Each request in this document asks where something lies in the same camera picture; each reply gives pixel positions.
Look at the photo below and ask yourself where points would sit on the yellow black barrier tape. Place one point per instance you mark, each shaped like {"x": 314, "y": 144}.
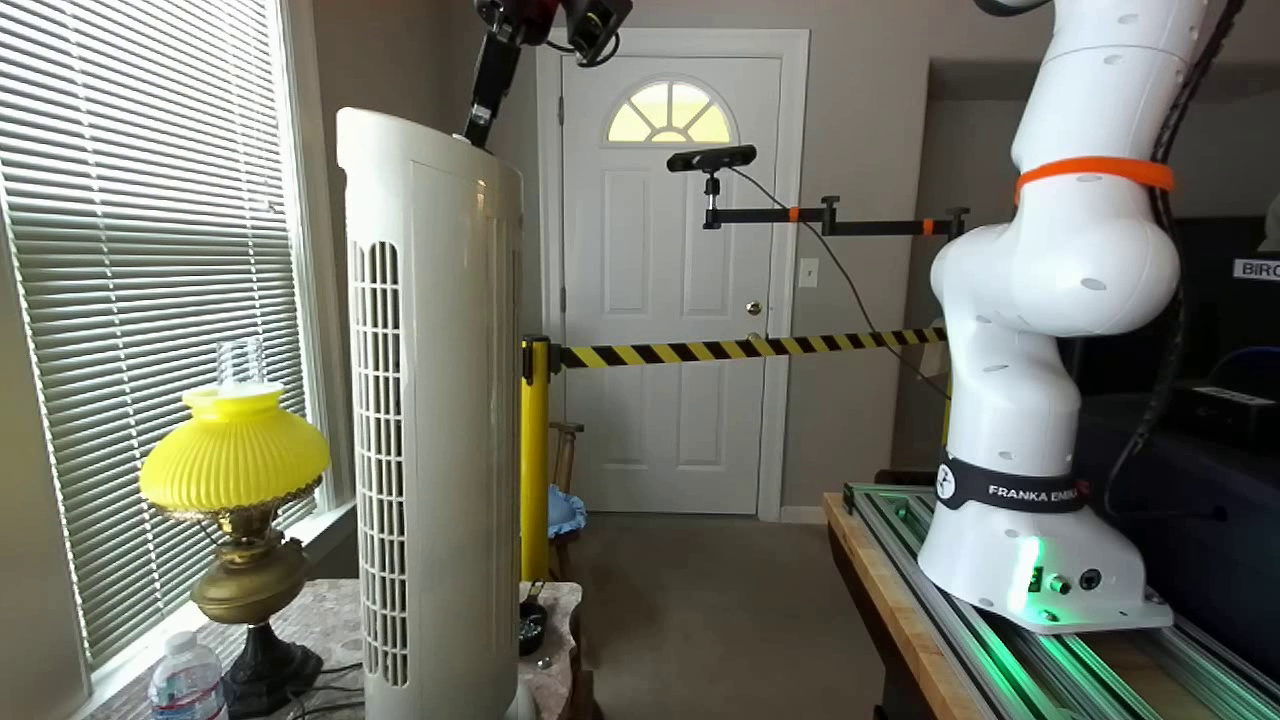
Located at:
{"x": 723, "y": 351}

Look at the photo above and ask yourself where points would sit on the black stereo camera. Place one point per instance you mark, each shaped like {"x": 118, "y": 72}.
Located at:
{"x": 710, "y": 158}

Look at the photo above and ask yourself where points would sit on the white panel door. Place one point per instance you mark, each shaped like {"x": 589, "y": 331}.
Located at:
{"x": 665, "y": 400}

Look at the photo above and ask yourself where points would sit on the aluminium rail frame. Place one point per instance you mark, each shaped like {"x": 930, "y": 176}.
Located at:
{"x": 993, "y": 662}

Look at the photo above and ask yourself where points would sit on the white tower fan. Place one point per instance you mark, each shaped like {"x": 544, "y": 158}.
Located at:
{"x": 442, "y": 400}

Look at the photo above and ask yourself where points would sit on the white window blinds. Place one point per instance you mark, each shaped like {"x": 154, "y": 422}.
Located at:
{"x": 144, "y": 267}

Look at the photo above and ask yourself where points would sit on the orange band on arm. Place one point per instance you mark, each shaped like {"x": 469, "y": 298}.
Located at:
{"x": 1096, "y": 170}

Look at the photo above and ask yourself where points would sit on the clear plastic water bottle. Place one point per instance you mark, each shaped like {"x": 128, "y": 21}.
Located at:
{"x": 185, "y": 680}

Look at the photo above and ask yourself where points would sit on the patterned grey tablecloth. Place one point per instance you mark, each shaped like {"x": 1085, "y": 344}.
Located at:
{"x": 332, "y": 621}

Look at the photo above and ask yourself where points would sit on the yellow shade brass oil lamp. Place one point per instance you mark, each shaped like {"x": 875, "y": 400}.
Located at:
{"x": 233, "y": 462}

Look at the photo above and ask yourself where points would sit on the white wall light switch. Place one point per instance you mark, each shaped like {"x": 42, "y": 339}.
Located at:
{"x": 804, "y": 273}

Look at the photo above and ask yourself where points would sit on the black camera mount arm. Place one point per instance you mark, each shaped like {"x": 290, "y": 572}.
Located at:
{"x": 854, "y": 226}

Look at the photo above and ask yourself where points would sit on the yellow barrier post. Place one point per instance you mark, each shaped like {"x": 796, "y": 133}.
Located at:
{"x": 532, "y": 467}

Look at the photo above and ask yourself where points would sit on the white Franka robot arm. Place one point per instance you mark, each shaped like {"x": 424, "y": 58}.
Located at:
{"x": 1052, "y": 267}

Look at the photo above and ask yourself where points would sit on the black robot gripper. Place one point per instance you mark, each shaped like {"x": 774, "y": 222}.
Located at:
{"x": 528, "y": 17}

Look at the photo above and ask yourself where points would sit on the white label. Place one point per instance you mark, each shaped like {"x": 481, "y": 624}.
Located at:
{"x": 1259, "y": 271}

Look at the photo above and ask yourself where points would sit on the wooden workbench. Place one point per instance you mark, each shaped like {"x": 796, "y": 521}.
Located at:
{"x": 907, "y": 624}

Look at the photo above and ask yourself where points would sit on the blue cloth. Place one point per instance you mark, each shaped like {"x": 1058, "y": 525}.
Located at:
{"x": 566, "y": 515}

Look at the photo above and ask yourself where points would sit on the small black object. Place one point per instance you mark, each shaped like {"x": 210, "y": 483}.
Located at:
{"x": 528, "y": 624}

